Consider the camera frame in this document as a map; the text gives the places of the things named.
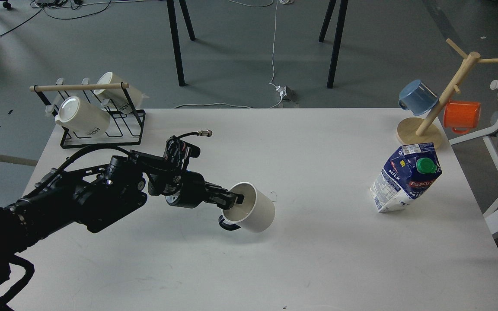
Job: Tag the wooden mug tree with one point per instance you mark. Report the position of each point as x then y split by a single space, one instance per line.
416 130

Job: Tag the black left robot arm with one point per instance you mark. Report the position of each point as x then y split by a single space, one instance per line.
98 197

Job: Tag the black table legs right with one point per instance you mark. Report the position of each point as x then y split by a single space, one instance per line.
342 11

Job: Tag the cream mug rear on rack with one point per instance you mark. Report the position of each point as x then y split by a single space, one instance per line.
117 96

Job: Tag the grey floor power socket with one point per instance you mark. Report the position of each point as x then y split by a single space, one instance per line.
286 93

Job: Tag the cream mug on rack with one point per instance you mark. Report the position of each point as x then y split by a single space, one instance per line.
117 96
82 117

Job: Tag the white mug black handle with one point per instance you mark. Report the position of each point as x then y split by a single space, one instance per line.
255 212

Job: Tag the blue milk carton green cap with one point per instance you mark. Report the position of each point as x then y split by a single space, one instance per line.
405 176

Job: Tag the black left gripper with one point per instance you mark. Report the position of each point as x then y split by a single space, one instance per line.
194 190

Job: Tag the black wire mug rack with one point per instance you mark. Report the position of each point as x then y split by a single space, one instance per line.
123 130

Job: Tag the cream mug front on rack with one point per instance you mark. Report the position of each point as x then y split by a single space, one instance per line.
82 117

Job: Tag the blue mug on tree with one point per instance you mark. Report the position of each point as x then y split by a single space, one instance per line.
417 98

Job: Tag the orange mug on tree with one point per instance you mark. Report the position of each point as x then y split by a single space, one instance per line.
461 116

